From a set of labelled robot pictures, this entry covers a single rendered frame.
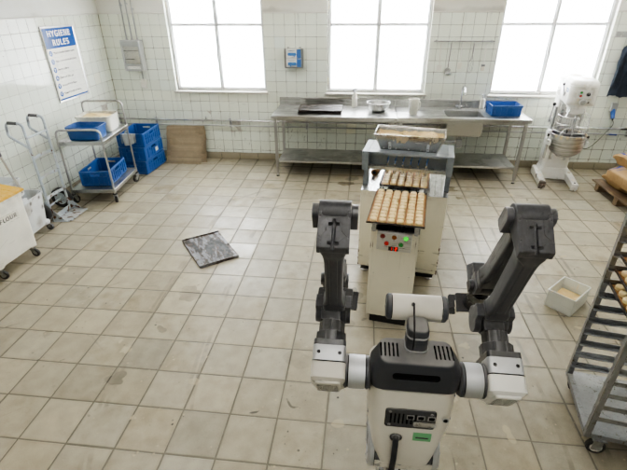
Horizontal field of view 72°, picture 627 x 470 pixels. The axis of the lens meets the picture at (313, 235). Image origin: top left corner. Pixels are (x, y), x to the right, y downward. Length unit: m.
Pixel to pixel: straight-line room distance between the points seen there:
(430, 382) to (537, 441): 1.92
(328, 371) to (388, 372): 0.15
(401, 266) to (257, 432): 1.47
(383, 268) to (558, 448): 1.50
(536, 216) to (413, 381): 0.50
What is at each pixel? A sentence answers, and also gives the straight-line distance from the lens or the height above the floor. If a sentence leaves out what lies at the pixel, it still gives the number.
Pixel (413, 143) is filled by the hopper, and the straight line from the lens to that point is 3.58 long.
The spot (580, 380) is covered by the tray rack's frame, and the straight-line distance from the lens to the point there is 3.32.
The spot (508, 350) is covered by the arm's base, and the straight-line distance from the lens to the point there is 1.28.
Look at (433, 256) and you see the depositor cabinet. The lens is 3.93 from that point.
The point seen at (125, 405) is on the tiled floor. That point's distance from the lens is 3.19.
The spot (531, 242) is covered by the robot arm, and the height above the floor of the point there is 1.80.
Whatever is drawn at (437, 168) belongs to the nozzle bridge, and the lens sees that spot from 3.67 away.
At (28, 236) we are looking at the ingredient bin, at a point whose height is 0.25.
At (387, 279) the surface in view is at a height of 0.44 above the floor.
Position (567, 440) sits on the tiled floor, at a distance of 3.15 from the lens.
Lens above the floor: 2.27
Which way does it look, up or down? 29 degrees down
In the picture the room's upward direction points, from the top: straight up
